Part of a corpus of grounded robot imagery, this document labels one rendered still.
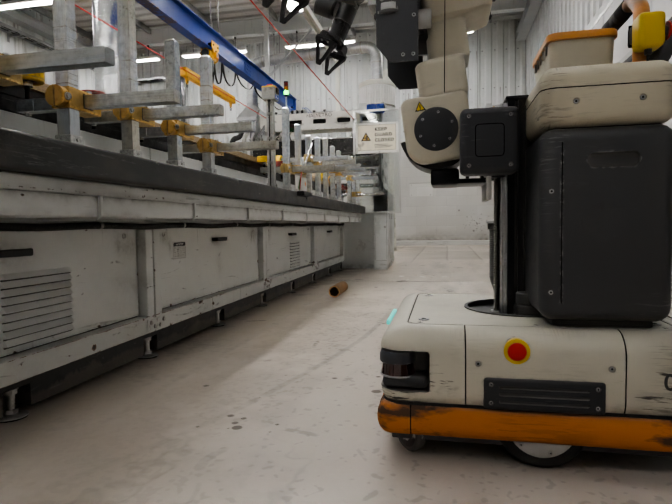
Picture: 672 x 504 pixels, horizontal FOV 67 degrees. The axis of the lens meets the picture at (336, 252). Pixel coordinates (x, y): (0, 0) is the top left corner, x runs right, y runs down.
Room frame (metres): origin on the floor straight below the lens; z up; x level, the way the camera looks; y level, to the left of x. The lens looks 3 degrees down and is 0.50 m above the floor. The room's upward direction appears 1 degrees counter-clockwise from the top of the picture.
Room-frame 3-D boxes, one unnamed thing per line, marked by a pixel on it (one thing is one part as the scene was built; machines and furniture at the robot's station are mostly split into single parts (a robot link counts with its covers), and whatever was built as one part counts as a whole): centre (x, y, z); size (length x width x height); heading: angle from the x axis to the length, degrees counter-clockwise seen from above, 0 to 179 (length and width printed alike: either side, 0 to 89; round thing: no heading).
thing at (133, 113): (1.52, 0.58, 0.83); 0.14 x 0.06 x 0.05; 168
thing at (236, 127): (1.77, 0.48, 0.83); 0.43 x 0.03 x 0.04; 78
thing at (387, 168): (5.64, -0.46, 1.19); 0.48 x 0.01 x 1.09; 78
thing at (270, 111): (2.70, 0.33, 0.93); 0.05 x 0.05 x 0.45; 78
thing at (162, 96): (1.28, 0.58, 0.81); 0.43 x 0.03 x 0.04; 78
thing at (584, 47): (1.28, -0.59, 0.87); 0.23 x 0.15 x 0.11; 168
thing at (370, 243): (6.14, 0.16, 0.95); 1.65 x 0.70 x 1.90; 78
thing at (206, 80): (1.98, 0.48, 0.91); 0.04 x 0.04 x 0.48; 78
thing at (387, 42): (1.37, -0.19, 0.99); 0.28 x 0.16 x 0.22; 168
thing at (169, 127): (1.76, 0.53, 0.83); 0.14 x 0.06 x 0.05; 168
